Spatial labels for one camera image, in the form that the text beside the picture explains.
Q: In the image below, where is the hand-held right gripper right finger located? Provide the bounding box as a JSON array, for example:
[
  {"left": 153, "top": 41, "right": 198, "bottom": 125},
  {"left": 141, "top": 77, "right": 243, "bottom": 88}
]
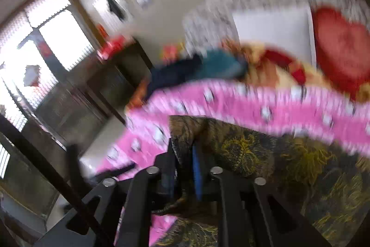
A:
[{"left": 191, "top": 143, "right": 331, "bottom": 247}]

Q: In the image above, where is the black pole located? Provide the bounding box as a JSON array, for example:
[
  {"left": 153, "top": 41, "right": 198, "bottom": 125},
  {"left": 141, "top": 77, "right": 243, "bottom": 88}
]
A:
[{"left": 0, "top": 114, "right": 116, "bottom": 247}]

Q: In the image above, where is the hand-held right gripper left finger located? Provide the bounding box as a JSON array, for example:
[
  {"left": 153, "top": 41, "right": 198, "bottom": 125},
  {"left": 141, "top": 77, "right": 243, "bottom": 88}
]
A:
[{"left": 33, "top": 138, "right": 177, "bottom": 247}]

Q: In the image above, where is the pink printed blanket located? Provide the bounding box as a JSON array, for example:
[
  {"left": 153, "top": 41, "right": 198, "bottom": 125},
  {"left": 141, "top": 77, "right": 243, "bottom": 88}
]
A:
[{"left": 95, "top": 81, "right": 370, "bottom": 247}]

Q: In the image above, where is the dark wooden cabinet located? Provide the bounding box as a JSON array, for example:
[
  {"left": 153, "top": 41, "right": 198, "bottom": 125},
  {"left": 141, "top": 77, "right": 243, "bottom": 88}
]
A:
[{"left": 35, "top": 41, "right": 154, "bottom": 144}]

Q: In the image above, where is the white pillow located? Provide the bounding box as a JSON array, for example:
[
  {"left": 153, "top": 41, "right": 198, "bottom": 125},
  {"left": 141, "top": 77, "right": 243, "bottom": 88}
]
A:
[{"left": 233, "top": 4, "right": 317, "bottom": 65}]

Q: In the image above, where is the orange floral quilt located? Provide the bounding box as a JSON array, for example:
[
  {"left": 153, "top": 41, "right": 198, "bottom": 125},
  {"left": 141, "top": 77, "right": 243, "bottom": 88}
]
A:
[{"left": 222, "top": 41, "right": 370, "bottom": 104}]

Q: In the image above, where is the window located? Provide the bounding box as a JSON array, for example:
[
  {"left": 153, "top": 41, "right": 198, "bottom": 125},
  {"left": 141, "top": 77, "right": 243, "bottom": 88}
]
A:
[{"left": 0, "top": 0, "right": 96, "bottom": 132}]

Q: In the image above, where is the red heart pillow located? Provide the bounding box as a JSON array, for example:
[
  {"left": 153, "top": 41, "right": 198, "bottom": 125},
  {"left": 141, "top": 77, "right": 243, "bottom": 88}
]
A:
[{"left": 314, "top": 6, "right": 370, "bottom": 103}]

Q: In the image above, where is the dark blue cloth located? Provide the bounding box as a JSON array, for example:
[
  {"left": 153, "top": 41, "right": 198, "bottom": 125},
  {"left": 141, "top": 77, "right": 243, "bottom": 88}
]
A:
[{"left": 146, "top": 54, "right": 203, "bottom": 100}]

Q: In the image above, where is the dark yellow floral cloth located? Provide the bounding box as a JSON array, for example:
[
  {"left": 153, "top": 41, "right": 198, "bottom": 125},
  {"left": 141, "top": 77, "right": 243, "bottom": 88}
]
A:
[{"left": 147, "top": 115, "right": 370, "bottom": 247}]

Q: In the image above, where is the red box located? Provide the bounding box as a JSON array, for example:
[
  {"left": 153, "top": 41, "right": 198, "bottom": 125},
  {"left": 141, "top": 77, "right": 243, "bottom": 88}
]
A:
[{"left": 97, "top": 36, "right": 128, "bottom": 60}]

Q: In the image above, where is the teal cloth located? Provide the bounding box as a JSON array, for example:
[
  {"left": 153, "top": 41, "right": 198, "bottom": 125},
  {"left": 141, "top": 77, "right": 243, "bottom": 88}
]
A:
[{"left": 199, "top": 50, "right": 249, "bottom": 80}]

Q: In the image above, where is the black hanging garment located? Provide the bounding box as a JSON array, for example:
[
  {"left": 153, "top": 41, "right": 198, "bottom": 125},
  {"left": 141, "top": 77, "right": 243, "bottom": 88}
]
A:
[{"left": 105, "top": 0, "right": 125, "bottom": 19}]

